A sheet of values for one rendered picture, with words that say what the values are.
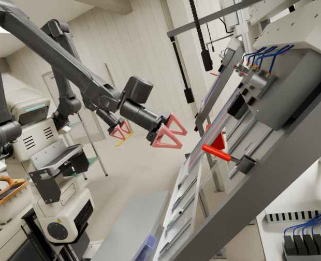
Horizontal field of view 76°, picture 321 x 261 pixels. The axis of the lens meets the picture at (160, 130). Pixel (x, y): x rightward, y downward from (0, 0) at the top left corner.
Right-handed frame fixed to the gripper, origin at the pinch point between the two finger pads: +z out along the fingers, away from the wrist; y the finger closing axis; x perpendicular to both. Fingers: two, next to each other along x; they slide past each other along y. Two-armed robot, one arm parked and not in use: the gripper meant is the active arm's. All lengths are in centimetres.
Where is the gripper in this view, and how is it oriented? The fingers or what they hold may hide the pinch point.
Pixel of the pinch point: (181, 138)
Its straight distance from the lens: 60.9
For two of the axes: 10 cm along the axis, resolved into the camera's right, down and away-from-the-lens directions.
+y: 2.6, -3.5, 9.0
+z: 8.7, 4.9, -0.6
